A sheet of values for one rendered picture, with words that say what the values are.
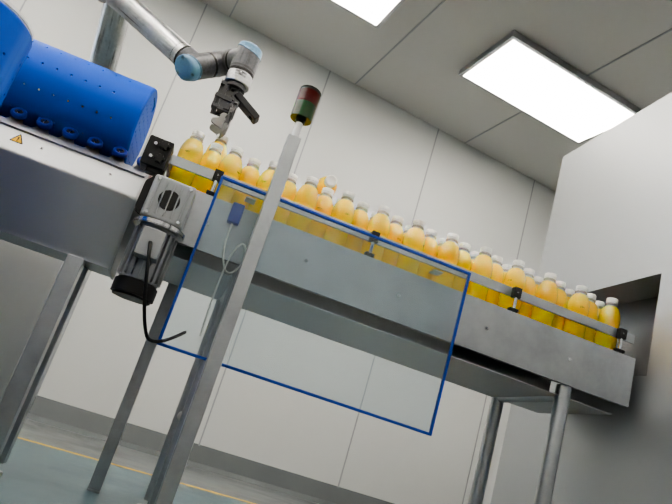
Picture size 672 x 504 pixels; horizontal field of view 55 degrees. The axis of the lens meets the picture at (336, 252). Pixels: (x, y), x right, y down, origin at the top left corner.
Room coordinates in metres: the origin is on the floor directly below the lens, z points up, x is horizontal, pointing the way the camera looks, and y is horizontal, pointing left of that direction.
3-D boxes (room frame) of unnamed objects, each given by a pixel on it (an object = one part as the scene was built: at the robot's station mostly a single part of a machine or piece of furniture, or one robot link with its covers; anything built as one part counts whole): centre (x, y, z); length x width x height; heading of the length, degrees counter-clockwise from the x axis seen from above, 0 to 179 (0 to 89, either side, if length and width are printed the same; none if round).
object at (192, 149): (1.83, 0.51, 0.99); 0.07 x 0.07 x 0.19
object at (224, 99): (2.01, 0.51, 1.34); 0.09 x 0.08 x 0.12; 101
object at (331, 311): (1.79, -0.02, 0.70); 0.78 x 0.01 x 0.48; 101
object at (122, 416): (2.25, 0.51, 0.50); 0.04 x 0.04 x 1.00; 11
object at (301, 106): (1.65, 0.21, 1.18); 0.06 x 0.06 x 0.05
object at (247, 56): (2.02, 0.51, 1.50); 0.10 x 0.09 x 0.12; 53
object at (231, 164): (1.85, 0.39, 0.99); 0.07 x 0.07 x 0.19
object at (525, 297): (1.90, -0.25, 0.96); 1.60 x 0.01 x 0.03; 101
